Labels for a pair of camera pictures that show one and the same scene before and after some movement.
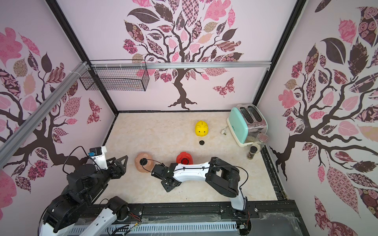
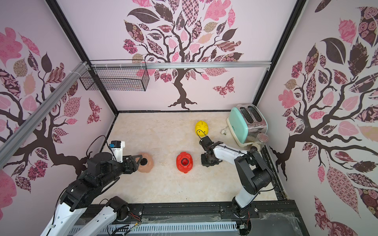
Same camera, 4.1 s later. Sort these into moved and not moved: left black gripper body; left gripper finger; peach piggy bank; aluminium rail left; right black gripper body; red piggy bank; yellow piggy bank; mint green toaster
Moved: left black gripper body; left gripper finger; right black gripper body
Not moved: aluminium rail left; red piggy bank; peach piggy bank; yellow piggy bank; mint green toaster
